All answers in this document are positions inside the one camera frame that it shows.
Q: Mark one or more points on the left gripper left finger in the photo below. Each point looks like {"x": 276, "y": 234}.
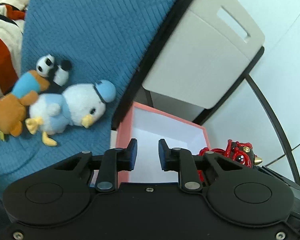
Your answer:
{"x": 112, "y": 162}

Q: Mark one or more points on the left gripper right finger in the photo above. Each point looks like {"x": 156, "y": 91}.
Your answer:
{"x": 181, "y": 161}

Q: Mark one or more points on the white blue duck plush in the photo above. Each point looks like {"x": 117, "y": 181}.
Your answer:
{"x": 79, "y": 105}

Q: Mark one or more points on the orange bear plush blue hood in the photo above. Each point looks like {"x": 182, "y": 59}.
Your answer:
{"x": 13, "y": 105}

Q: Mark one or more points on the red black toy figure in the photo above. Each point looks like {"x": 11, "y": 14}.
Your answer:
{"x": 240, "y": 152}

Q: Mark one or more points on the beige bedside cabinet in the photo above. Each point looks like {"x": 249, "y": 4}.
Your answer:
{"x": 209, "y": 49}

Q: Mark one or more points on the black white panda plush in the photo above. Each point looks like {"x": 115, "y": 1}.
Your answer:
{"x": 48, "y": 68}

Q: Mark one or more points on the blue textured blanket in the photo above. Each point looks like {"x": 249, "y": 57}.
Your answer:
{"x": 103, "y": 39}

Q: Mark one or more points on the black bed frame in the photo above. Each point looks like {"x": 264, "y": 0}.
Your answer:
{"x": 160, "y": 39}

